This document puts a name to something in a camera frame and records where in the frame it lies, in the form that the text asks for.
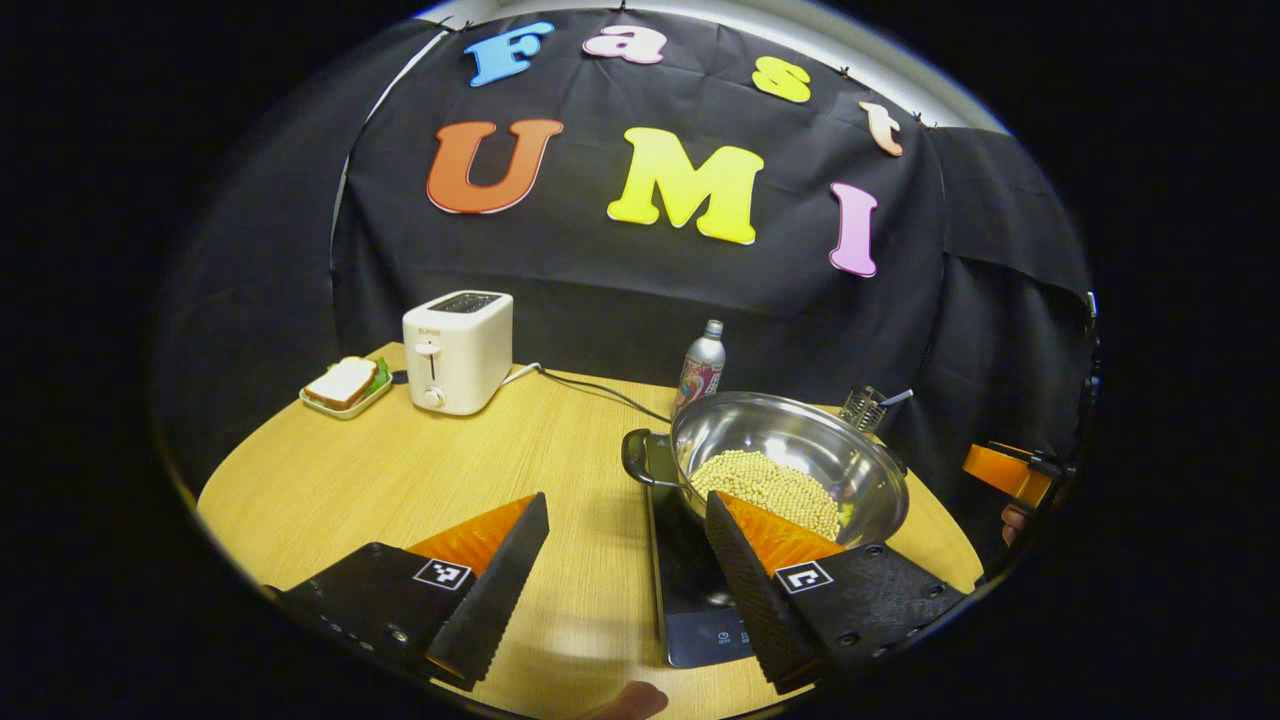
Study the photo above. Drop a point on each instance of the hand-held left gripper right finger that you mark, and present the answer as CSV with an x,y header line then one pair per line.
x,y
750,590

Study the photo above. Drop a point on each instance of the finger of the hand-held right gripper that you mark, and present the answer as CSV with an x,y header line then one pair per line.
x,y
1010,475

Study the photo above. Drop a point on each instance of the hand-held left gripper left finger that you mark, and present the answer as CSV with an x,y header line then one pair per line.
x,y
495,590

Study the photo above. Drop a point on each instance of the black induction cooktop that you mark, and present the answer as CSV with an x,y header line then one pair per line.
x,y
690,580

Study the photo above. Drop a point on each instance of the pile of yellow soybeans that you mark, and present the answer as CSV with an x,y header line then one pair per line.
x,y
780,485

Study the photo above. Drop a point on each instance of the metal spoon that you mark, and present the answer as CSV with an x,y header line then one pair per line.
x,y
897,397

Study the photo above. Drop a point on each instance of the silver drink bottle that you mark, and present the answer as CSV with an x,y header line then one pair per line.
x,y
703,365

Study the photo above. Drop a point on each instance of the white toaster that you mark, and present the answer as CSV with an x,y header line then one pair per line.
x,y
460,350

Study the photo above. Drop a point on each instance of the sandwich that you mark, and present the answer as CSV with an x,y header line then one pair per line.
x,y
342,382

